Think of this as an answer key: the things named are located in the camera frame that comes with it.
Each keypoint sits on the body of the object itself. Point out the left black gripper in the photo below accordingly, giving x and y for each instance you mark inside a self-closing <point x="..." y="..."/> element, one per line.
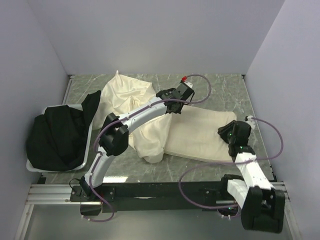
<point x="180" y="111"/>

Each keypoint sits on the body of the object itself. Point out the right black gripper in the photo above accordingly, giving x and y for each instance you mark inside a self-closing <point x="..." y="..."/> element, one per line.
<point x="222" y="130"/>

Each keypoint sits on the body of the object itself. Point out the cream pillow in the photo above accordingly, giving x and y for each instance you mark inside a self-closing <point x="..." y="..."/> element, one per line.
<point x="193" y="134"/>

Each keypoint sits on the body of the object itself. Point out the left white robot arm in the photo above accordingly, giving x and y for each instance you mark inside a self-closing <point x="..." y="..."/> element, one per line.
<point x="113" y="138"/>

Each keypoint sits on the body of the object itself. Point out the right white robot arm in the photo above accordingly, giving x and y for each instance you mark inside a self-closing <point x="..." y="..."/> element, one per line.
<point x="262" y="205"/>

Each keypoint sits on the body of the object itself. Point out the black cloth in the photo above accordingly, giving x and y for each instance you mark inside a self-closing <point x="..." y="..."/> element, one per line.
<point x="60" y="135"/>

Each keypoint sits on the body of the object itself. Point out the grey plastic basket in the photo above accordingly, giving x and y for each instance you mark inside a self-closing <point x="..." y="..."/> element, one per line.
<point x="82" y="150"/>

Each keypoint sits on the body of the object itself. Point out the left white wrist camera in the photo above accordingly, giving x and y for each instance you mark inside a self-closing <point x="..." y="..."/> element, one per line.
<point x="186" y="82"/>

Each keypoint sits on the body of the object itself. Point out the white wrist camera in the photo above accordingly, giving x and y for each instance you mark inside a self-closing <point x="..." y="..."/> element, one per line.
<point x="251" y="121"/>
<point x="186" y="82"/>

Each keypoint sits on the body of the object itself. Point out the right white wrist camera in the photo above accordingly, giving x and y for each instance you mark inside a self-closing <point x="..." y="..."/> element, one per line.
<point x="251" y="121"/>

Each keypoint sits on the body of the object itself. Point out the aluminium frame rail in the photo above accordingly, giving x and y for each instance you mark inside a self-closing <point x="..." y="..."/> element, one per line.
<point x="59" y="194"/>

